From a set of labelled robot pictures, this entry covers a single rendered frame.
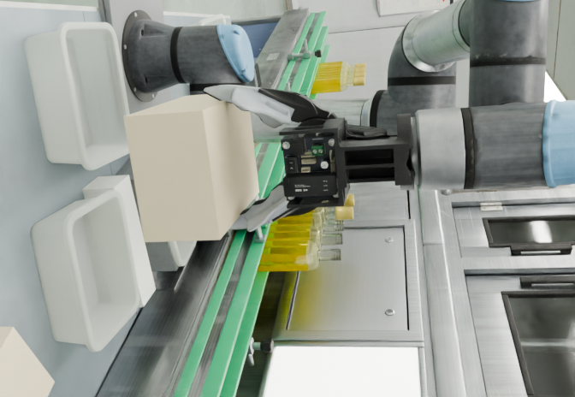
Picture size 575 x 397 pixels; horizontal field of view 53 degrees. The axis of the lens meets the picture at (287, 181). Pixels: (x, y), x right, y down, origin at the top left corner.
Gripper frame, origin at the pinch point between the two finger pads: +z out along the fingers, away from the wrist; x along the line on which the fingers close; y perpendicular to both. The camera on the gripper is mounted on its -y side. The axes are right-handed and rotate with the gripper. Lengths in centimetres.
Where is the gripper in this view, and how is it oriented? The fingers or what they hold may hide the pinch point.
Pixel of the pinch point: (215, 158)
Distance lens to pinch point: 59.9
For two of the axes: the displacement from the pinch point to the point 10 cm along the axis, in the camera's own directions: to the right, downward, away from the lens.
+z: -9.8, 0.5, 2.1
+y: -1.9, 2.6, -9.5
